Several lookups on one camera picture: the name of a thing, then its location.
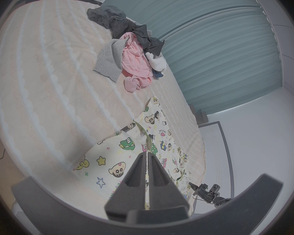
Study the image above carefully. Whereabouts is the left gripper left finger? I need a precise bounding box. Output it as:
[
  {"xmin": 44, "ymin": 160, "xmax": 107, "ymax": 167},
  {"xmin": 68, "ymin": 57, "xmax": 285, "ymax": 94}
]
[{"xmin": 104, "ymin": 152, "xmax": 147, "ymax": 224}]

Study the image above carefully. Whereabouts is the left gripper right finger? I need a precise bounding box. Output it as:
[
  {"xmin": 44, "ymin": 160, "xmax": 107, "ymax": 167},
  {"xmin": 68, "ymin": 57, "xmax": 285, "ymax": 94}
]
[{"xmin": 147, "ymin": 152, "xmax": 190, "ymax": 212}]

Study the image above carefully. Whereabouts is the white printed pyjama top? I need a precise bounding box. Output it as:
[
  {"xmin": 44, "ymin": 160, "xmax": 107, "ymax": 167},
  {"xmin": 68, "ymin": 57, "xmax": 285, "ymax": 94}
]
[{"xmin": 74, "ymin": 96, "xmax": 194, "ymax": 216}]

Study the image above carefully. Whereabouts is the pile of clothes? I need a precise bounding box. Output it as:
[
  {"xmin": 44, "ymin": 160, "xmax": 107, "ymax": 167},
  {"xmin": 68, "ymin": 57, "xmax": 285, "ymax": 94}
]
[{"xmin": 87, "ymin": 5, "xmax": 167, "ymax": 79}]

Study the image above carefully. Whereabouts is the grey bedside table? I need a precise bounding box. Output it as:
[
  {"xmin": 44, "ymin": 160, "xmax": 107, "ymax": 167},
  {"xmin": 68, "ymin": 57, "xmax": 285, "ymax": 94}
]
[{"xmin": 191, "ymin": 104, "xmax": 209, "ymax": 125}]

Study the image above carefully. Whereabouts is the pink garment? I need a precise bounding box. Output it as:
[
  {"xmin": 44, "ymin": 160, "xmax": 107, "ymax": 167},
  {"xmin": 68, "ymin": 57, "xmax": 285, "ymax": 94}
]
[{"xmin": 121, "ymin": 31, "xmax": 154, "ymax": 93}]

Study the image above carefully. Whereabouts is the bed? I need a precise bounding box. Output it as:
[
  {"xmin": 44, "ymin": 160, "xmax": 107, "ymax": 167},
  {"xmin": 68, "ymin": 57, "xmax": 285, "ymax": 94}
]
[{"xmin": 0, "ymin": 0, "xmax": 235, "ymax": 221}]

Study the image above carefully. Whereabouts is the light grey knitted garment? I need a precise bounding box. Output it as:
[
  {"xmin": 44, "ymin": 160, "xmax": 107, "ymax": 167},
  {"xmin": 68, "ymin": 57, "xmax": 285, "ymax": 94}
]
[{"xmin": 93, "ymin": 39, "xmax": 129, "ymax": 83}]

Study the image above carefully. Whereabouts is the blue-green curtain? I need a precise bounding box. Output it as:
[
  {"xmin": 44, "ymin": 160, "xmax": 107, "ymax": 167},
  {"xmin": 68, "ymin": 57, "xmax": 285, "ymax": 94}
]
[
  {"xmin": 102, "ymin": 0, "xmax": 262, "ymax": 40},
  {"xmin": 159, "ymin": 6, "xmax": 284, "ymax": 114}
]

